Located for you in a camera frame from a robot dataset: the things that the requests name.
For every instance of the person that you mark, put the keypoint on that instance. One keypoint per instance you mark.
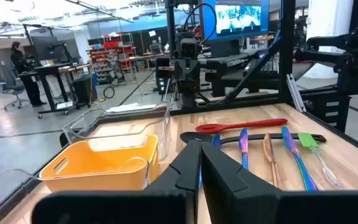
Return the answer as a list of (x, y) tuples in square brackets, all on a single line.
[(17, 59)]

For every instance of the silver aluminium extrusion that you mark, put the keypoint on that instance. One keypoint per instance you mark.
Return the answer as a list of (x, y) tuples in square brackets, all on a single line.
[(295, 93)]

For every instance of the clear plastic bag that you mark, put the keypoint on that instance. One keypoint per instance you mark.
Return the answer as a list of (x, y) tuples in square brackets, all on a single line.
[(132, 107)]

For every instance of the shelf with red bins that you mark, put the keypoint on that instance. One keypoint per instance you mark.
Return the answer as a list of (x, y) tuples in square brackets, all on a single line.
[(104, 59)]

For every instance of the black drawer cabinet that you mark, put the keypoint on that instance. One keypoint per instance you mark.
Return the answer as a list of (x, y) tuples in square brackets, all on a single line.
[(322, 109)]

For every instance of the iridescent cutlery piece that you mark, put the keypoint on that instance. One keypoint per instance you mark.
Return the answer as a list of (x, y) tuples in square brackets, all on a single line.
[(291, 144)]

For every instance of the black desk monitor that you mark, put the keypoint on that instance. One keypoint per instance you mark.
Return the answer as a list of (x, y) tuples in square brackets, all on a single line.
[(47, 48)]

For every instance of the black vertical post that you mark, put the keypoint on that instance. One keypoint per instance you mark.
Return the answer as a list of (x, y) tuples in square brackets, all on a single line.
[(170, 28)]

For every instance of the black standing desk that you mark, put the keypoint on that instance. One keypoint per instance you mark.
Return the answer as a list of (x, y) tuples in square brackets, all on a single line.
[(50, 81)]

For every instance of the black keyboard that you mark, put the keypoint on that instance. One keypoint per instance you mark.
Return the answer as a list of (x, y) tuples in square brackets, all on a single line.
[(266, 67)]

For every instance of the orange plastic bin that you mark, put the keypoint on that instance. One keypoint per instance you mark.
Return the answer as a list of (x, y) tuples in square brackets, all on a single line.
[(120, 177)]

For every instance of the black floor bin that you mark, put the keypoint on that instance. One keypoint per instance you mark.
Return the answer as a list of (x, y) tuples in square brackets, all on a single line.
[(84, 90)]

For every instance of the large monitor blue screen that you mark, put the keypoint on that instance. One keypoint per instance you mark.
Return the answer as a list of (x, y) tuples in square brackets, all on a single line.
[(210, 18)]

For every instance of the grey office chair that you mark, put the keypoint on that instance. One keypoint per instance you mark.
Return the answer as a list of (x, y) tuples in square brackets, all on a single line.
[(5, 77)]

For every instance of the red silicone slotted spoon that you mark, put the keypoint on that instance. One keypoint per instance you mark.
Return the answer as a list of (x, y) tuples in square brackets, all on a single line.
[(244, 125)]

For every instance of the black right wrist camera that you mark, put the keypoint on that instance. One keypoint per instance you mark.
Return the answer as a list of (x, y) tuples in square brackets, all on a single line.
[(189, 48)]

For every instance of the black slotted spoon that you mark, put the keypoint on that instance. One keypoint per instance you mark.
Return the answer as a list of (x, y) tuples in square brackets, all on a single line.
[(194, 137)]

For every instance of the rose gold cutlery piece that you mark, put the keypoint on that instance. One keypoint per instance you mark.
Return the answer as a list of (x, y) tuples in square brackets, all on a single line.
[(269, 152)]

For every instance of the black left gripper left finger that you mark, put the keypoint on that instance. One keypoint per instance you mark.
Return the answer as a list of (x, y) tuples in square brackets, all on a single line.
[(185, 174)]

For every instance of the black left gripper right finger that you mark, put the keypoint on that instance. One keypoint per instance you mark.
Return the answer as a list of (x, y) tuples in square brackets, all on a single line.
[(228, 199)]

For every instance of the blue pens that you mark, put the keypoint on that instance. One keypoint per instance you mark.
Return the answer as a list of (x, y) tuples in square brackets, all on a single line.
[(243, 146), (216, 141)]

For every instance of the black articulated mount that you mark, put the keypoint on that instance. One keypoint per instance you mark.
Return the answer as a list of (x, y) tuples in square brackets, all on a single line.
[(325, 56)]

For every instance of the black operator desk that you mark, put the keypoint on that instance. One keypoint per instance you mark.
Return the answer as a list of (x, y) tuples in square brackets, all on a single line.
[(222, 62)]

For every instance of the blue silicone spoon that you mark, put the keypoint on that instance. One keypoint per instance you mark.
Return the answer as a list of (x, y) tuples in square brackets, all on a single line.
[(200, 177)]

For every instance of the black post with brace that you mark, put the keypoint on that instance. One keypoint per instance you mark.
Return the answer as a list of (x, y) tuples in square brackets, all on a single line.
[(287, 46)]

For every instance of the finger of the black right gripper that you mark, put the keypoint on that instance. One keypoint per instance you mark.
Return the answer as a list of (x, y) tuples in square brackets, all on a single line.
[(184, 70), (192, 70)]

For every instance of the wooden workbench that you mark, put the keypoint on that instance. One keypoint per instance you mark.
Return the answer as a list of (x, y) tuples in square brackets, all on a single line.
[(141, 57)]

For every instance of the computer tower blue lights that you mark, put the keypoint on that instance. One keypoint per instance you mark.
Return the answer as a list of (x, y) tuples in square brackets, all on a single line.
[(163, 81)]

